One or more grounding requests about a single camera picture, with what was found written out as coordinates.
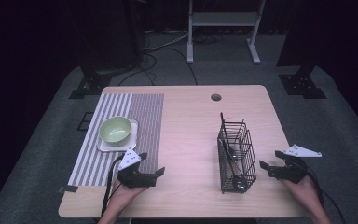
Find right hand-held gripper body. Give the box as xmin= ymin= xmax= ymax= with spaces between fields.
xmin=268 ymin=144 xmax=323 ymax=185

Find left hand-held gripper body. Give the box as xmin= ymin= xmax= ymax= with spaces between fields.
xmin=117 ymin=148 xmax=158 ymax=189

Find black wire basket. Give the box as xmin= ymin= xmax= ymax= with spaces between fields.
xmin=216 ymin=117 xmax=257 ymax=195

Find green bowl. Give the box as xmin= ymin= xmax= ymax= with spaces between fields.
xmin=99 ymin=116 xmax=132 ymax=148

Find person's left hand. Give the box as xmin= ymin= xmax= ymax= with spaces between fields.
xmin=107 ymin=178 xmax=149 ymax=217

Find person's right hand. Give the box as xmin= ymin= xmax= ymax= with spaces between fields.
xmin=280 ymin=175 xmax=321 ymax=210

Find white square plate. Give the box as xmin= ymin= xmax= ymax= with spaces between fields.
xmin=96 ymin=118 xmax=139 ymax=153

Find grey striped placemat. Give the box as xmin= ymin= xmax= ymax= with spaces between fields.
xmin=67 ymin=92 xmax=165 ymax=188

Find dark utensil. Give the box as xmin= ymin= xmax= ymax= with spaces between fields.
xmin=218 ymin=139 xmax=248 ymax=190

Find grey tape strip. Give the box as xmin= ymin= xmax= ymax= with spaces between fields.
xmin=57 ymin=184 xmax=79 ymax=194

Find black stand base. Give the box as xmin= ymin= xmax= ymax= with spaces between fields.
xmin=278 ymin=63 xmax=327 ymax=100
xmin=68 ymin=66 xmax=114 ymax=100

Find white metal stand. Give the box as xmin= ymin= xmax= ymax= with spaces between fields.
xmin=186 ymin=0 xmax=267 ymax=65

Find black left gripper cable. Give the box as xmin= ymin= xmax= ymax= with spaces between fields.
xmin=101 ymin=154 xmax=126 ymax=217

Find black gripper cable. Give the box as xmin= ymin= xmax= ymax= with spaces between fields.
xmin=101 ymin=154 xmax=126 ymax=217
xmin=306 ymin=167 xmax=347 ymax=224

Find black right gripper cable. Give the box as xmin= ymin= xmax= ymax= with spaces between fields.
xmin=306 ymin=167 xmax=347 ymax=224

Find black floor outlet frame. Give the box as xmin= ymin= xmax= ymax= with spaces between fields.
xmin=76 ymin=111 xmax=95 ymax=132

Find black floor cables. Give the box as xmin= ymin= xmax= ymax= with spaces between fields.
xmin=117 ymin=46 xmax=199 ymax=87

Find grey floor cable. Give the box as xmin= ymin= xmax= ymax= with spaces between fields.
xmin=143 ymin=30 xmax=190 ymax=52

